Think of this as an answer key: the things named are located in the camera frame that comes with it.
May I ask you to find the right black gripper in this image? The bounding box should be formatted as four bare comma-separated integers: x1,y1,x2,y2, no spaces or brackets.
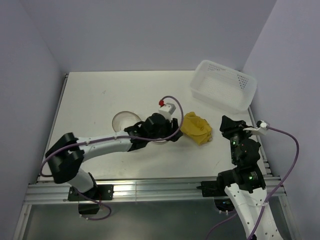
219,114,254,164

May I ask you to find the yellow bra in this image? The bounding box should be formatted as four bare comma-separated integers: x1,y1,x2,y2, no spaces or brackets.
180,111,213,146

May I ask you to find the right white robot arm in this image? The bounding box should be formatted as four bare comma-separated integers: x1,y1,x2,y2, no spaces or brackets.
216,115,282,240

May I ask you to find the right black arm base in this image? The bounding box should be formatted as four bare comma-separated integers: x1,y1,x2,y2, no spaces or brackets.
196,179,226,198

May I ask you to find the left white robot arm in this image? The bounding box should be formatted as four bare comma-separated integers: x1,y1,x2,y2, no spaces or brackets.
45,113,183,200

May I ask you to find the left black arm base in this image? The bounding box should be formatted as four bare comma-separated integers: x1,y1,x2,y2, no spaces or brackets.
67,184,114,217

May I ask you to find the white plastic basket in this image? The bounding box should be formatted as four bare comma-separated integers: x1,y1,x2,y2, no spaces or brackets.
190,60,258,114

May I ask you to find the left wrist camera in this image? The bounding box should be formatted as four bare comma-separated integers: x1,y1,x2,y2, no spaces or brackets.
158,100,176,121

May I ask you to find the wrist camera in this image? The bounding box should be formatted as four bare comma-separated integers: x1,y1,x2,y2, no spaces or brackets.
158,100,176,121
243,120,269,136

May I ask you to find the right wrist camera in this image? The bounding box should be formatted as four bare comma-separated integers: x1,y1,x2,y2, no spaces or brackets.
243,120,269,136

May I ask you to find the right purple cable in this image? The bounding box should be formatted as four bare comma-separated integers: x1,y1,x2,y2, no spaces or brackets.
204,126,300,240

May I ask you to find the purple cable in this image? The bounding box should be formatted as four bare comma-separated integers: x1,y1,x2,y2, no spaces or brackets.
41,95,185,177
204,126,300,240

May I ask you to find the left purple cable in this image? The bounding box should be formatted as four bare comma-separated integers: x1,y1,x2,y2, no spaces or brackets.
41,95,185,177

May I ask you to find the aluminium rail frame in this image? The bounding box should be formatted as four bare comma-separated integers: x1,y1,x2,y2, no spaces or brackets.
23,72,286,205

